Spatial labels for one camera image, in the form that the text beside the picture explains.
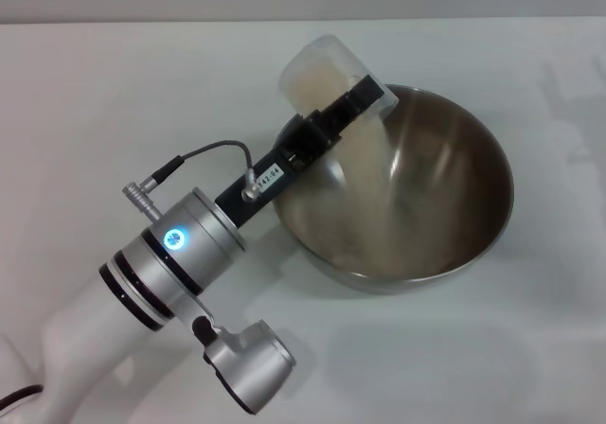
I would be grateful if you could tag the uncooked rice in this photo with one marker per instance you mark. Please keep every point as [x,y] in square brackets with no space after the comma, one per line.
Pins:
[312,83]

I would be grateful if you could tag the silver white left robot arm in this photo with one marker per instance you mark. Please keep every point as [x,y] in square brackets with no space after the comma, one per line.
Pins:
[156,272]

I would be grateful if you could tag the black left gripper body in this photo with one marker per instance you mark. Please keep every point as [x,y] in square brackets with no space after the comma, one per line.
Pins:
[279,168]

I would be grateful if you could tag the clear plastic measuring cup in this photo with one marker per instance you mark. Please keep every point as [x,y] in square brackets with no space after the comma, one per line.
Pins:
[331,59]

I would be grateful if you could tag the stainless steel mixing bowl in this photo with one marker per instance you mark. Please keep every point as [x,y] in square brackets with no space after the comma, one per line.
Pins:
[454,182]

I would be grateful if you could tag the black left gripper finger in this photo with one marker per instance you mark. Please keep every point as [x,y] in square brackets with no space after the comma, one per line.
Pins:
[350,104]

